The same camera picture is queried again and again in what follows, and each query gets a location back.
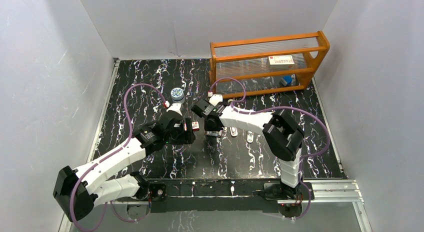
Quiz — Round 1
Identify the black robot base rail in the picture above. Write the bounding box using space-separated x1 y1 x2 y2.
117 179 316 214

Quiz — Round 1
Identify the blue white round jar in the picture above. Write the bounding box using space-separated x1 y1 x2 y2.
170 87 185 104

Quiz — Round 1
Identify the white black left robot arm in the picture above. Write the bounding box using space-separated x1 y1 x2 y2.
53 109 196 222

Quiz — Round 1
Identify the cardboard staple tray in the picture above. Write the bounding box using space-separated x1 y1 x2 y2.
204 130 222 138

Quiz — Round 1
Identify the red white staple box sleeve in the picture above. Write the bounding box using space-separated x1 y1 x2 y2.
191 121 200 131

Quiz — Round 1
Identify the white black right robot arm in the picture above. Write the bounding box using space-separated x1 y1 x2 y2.
191 99 305 199

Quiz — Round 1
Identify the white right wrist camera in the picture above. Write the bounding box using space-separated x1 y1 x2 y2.
207 92 223 106

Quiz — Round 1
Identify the white red box on shelf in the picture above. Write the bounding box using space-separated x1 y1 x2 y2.
267 55 296 70

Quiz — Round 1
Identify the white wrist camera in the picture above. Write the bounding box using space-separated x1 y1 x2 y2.
166 102 183 116
207 92 223 106

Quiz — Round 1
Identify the white metal stapler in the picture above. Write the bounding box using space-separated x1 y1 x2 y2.
227 99 238 138

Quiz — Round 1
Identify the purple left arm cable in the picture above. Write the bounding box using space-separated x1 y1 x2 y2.
68 83 170 232

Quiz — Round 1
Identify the blue grey stapler remover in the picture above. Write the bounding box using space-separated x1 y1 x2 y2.
279 75 296 87

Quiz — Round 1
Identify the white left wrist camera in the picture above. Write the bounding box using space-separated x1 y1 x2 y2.
166 102 183 116

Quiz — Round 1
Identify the orange wooden shelf rack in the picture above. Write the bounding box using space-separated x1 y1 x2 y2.
209 31 331 99

